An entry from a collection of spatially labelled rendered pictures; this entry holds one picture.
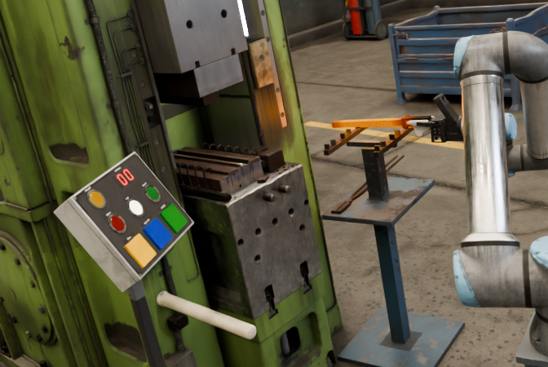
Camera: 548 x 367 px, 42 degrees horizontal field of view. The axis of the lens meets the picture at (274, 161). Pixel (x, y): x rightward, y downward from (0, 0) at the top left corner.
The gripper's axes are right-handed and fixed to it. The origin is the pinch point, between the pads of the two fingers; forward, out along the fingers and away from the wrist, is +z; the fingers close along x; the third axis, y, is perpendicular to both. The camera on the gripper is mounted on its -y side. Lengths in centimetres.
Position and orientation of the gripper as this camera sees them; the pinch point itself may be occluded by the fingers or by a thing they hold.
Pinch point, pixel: (410, 120)
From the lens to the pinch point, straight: 263.4
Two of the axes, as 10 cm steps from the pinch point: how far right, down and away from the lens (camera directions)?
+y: 1.9, 9.3, 3.1
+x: 5.7, -3.6, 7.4
